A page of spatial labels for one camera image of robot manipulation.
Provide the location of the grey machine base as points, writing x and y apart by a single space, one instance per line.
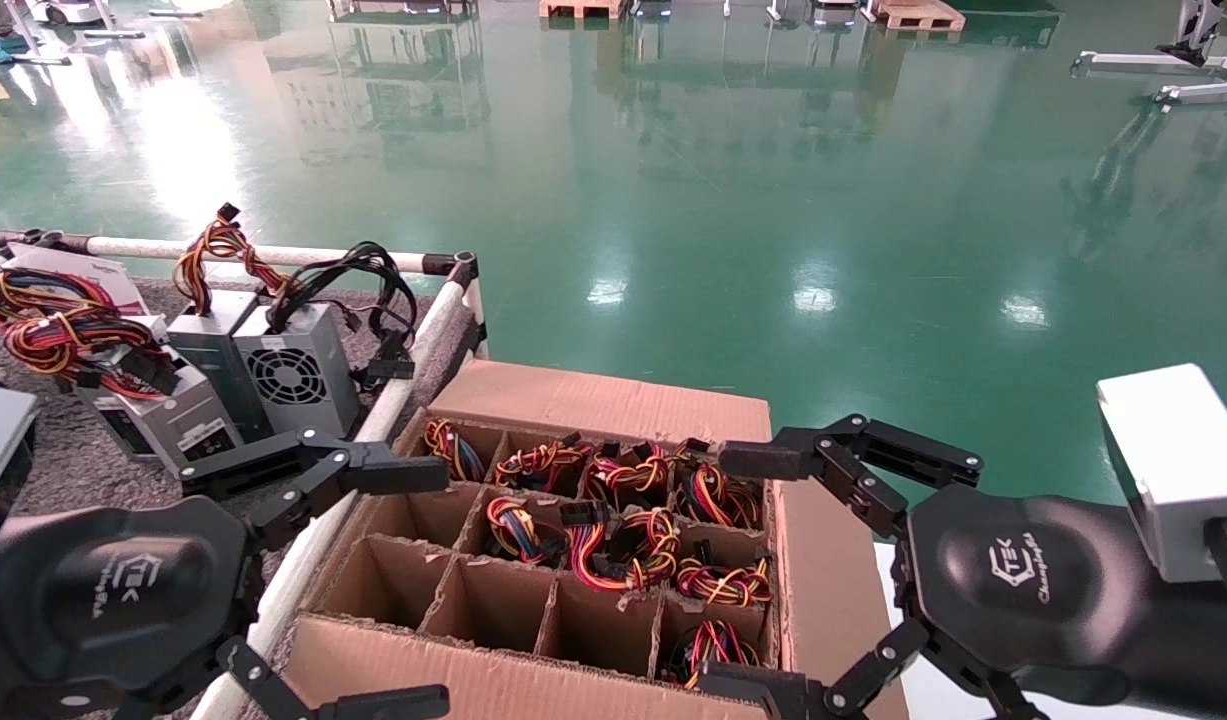
835 12

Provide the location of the black rail clamp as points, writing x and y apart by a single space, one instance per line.
475 336

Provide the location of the black and white stand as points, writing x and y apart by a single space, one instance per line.
1195 35

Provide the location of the large wooden pallet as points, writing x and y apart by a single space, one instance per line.
918 14

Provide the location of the brown cardboard box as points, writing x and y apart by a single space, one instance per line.
593 400

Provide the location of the long aluminium frame bar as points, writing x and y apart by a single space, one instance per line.
1133 62

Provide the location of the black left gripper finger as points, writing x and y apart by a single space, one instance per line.
383 703
373 475

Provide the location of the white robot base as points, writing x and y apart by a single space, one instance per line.
68 12

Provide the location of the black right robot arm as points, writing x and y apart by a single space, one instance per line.
1193 640

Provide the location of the cardboard divider grid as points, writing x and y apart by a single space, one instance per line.
598 635

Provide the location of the short aluminium frame bar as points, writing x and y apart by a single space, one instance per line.
1203 92

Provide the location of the long white pipe rail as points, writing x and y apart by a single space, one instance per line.
133 247

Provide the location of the small wooden pallet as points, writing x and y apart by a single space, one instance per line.
583 8

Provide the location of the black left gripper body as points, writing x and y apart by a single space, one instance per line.
123 590

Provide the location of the dark grey power supply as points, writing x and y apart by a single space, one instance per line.
213 350

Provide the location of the white table frame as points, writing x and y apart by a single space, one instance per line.
403 6

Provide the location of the black pipe corner joint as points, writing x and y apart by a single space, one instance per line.
458 268

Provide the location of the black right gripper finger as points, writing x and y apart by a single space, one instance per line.
773 458
753 695

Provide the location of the power supply from box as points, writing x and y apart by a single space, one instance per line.
451 450

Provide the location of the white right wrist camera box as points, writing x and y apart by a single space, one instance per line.
1173 460

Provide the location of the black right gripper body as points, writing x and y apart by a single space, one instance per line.
1023 580

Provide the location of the white labelled power supply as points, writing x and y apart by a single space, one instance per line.
83 268

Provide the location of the grey stand foot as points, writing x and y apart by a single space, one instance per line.
43 60
178 13
113 34

